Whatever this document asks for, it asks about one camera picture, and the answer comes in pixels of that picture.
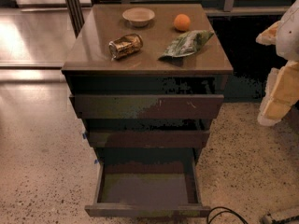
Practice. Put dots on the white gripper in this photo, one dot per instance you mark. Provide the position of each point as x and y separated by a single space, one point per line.
290 37

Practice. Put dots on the drawer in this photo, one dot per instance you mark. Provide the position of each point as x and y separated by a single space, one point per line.
193 138
167 106
149 190

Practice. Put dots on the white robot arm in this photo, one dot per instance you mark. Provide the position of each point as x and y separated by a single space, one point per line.
287 39

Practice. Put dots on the brown drawer cabinet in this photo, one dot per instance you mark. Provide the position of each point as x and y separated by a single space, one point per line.
90 68

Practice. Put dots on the green chip bag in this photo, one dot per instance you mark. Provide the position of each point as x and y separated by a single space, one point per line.
187 44

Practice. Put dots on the orange fruit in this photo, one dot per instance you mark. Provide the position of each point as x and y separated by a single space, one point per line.
182 22

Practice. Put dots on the beige ceramic bowl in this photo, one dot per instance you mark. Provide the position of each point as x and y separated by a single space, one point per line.
138 16

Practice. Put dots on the gold crushed soda can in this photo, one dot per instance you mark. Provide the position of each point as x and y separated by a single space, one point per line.
125 45

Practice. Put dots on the grey power strip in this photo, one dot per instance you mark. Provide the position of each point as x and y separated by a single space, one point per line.
287 216

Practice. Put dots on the blue tape piece upper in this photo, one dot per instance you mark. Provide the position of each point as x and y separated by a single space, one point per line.
84 135

